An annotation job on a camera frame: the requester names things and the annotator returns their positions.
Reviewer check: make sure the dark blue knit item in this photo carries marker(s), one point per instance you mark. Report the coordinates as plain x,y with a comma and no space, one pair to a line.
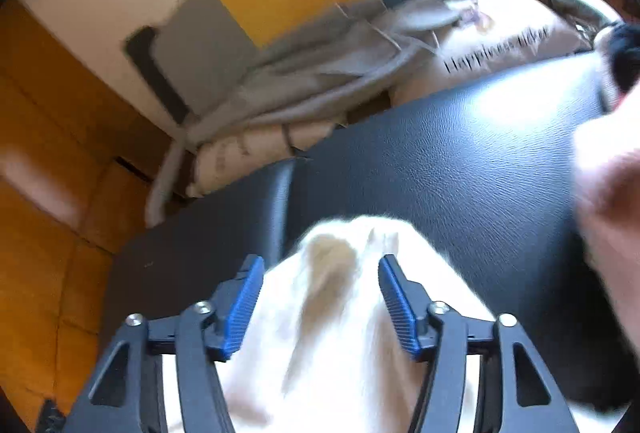
625,58

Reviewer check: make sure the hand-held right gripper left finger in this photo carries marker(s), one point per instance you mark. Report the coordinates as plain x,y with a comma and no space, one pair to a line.
245,308

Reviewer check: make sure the grey cloth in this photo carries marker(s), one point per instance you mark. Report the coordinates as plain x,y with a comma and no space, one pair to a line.
310,78

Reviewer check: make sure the white knit sweater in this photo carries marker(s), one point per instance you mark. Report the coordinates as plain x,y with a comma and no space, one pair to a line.
340,353

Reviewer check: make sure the beige printed cushion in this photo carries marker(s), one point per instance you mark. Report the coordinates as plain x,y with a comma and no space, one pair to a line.
500,48

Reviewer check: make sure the pinkish brown knit garment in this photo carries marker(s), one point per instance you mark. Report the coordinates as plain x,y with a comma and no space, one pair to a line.
610,193

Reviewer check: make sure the black upright pad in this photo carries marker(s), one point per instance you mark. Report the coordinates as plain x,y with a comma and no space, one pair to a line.
155,73

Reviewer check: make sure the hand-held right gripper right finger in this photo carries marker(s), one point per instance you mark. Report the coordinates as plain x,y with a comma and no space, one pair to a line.
397,308

